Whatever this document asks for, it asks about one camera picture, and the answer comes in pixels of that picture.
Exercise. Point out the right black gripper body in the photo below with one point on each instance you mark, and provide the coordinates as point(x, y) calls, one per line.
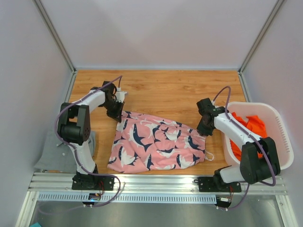
point(203, 127)

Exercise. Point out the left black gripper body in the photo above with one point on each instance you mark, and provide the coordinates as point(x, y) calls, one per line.
point(113, 108)

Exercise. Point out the pink patterned garment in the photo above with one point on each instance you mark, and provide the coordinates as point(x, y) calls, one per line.
point(146, 142)

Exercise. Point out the grey shirt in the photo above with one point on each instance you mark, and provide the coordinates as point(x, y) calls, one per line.
point(56, 156)

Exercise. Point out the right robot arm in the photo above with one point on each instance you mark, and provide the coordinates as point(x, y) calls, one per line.
point(259, 159)

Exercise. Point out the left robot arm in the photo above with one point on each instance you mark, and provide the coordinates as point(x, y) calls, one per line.
point(72, 124)

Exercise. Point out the white laundry basket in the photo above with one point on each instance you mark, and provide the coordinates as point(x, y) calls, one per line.
point(274, 125)

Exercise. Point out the teal object at bottom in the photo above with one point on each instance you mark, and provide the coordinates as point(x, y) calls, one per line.
point(35, 225)

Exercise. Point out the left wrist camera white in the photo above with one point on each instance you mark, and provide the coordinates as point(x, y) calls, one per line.
point(120, 95)

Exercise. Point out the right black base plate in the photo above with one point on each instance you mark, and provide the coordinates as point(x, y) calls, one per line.
point(213, 184)

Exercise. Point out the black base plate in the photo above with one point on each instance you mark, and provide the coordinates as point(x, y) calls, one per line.
point(213, 184)
point(92, 183)

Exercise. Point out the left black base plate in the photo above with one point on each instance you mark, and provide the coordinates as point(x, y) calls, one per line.
point(92, 183)

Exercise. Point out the slotted cable duct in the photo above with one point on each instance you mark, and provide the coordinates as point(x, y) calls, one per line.
point(129, 197)

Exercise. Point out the aluminium front rail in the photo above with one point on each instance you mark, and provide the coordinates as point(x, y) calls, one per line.
point(167, 184)

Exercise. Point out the left aluminium frame post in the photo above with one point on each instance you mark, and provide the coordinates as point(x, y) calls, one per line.
point(48, 22)

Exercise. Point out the aluminium frame post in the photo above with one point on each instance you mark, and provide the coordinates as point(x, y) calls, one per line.
point(263, 31)
point(48, 22)

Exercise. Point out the right aluminium frame post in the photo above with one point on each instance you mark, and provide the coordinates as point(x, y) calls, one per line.
point(263, 31)

